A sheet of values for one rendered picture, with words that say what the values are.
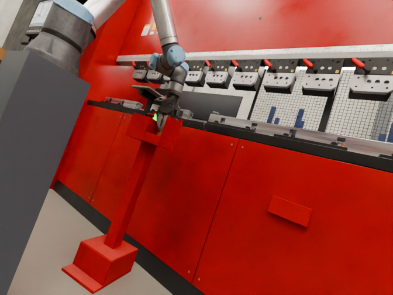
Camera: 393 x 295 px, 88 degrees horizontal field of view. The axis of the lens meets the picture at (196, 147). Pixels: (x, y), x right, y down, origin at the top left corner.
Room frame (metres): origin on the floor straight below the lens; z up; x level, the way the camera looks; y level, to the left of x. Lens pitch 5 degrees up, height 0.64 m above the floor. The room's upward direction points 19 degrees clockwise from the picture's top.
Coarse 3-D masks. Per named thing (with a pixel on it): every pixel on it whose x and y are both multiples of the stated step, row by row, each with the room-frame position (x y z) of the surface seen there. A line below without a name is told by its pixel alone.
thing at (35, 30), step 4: (40, 0) 1.81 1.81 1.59; (44, 0) 1.77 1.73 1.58; (48, 0) 1.75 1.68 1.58; (36, 8) 1.82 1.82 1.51; (32, 16) 1.82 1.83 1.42; (28, 28) 1.81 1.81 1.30; (32, 28) 1.77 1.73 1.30; (36, 28) 1.73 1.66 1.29; (40, 28) 1.69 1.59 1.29; (28, 32) 1.79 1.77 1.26; (32, 32) 1.75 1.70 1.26; (36, 32) 1.71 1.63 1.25; (28, 36) 1.85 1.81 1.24; (32, 36) 1.81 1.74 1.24; (36, 36) 1.77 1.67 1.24
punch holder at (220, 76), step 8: (216, 64) 1.30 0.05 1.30; (224, 64) 1.27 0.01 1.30; (232, 64) 1.27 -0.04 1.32; (208, 72) 1.32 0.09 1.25; (216, 72) 1.29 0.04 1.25; (224, 72) 1.25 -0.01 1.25; (232, 72) 1.30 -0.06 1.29; (208, 80) 1.31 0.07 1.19; (216, 80) 1.27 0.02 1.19; (224, 80) 1.25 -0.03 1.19; (224, 88) 1.32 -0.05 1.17
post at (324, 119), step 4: (336, 88) 1.57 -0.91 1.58; (336, 92) 1.59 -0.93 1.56; (328, 100) 1.58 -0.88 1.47; (332, 100) 1.57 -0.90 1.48; (328, 104) 1.58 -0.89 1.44; (332, 104) 1.56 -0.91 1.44; (324, 108) 1.59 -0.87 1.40; (328, 108) 1.57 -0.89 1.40; (324, 112) 1.59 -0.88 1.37; (328, 112) 1.57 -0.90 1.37; (324, 116) 1.58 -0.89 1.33; (328, 116) 1.57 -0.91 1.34; (320, 120) 1.59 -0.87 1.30; (324, 120) 1.58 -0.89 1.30; (328, 120) 1.59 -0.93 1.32; (320, 124) 1.59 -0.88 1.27; (324, 124) 1.57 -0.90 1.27; (320, 128) 1.58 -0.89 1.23; (324, 128) 1.57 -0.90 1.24
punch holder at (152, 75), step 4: (148, 72) 1.67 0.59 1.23; (152, 72) 1.64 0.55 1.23; (156, 72) 1.61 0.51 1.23; (148, 76) 1.66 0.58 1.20; (152, 76) 1.63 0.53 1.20; (156, 76) 1.60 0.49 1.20; (160, 76) 1.60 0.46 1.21; (152, 80) 1.66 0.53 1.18; (156, 80) 1.63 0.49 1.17; (160, 80) 1.61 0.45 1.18; (164, 80) 1.65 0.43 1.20
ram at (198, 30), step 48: (144, 0) 1.94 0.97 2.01; (192, 0) 1.56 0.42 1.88; (240, 0) 1.30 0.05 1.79; (288, 0) 1.11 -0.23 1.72; (336, 0) 0.97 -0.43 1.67; (384, 0) 0.86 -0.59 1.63; (144, 48) 1.77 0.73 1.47; (192, 48) 1.45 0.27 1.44; (240, 48) 1.23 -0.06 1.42; (288, 48) 1.06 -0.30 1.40
